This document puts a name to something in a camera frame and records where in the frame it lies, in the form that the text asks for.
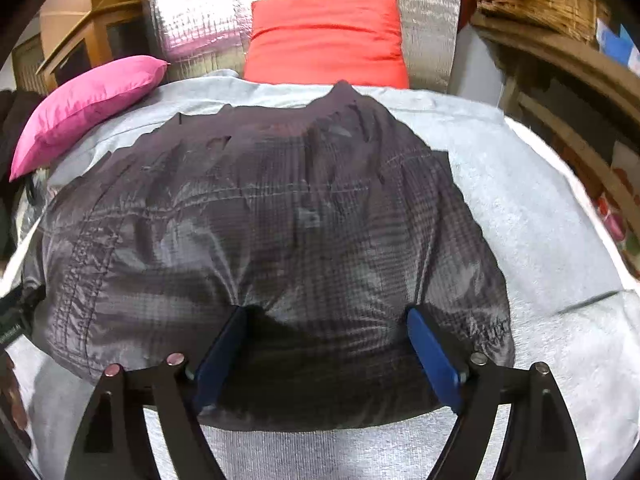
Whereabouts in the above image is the silver foil insulation mat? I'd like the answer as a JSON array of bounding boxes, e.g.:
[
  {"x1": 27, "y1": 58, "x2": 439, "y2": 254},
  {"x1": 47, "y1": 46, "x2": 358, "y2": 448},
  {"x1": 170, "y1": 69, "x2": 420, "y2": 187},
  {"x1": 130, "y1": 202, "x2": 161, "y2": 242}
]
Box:
[{"x1": 146, "y1": 0, "x2": 461, "y2": 91}]

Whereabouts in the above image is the wooden shelf unit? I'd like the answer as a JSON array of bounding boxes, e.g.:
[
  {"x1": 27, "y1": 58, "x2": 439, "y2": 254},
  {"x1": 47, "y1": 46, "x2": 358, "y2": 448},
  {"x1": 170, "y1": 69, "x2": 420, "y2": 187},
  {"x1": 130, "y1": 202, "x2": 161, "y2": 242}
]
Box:
[{"x1": 471, "y1": 12, "x2": 639, "y2": 276}]

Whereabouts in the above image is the black quilted jacket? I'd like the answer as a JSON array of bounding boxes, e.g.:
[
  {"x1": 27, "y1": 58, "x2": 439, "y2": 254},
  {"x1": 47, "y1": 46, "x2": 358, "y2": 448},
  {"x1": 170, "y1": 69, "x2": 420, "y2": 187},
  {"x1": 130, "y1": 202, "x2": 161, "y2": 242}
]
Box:
[{"x1": 23, "y1": 82, "x2": 514, "y2": 431}]

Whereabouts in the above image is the wooden cabinet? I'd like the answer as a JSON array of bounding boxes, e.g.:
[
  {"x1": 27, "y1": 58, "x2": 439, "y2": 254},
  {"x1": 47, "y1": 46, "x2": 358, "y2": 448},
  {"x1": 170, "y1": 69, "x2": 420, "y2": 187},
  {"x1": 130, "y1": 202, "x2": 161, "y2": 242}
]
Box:
[{"x1": 10, "y1": 0, "x2": 151, "y2": 96}]

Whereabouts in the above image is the red-orange cushion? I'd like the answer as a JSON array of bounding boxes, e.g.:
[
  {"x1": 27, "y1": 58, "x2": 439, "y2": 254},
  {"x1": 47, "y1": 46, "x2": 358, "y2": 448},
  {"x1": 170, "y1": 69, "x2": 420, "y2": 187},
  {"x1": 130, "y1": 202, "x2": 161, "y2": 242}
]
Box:
[{"x1": 244, "y1": 0, "x2": 409, "y2": 89}]

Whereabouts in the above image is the pink pillow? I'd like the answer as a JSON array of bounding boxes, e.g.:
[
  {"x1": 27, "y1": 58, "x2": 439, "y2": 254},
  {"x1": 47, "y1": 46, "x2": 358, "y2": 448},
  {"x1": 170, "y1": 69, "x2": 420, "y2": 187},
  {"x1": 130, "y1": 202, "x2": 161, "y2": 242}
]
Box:
[{"x1": 10, "y1": 55, "x2": 169, "y2": 181}]

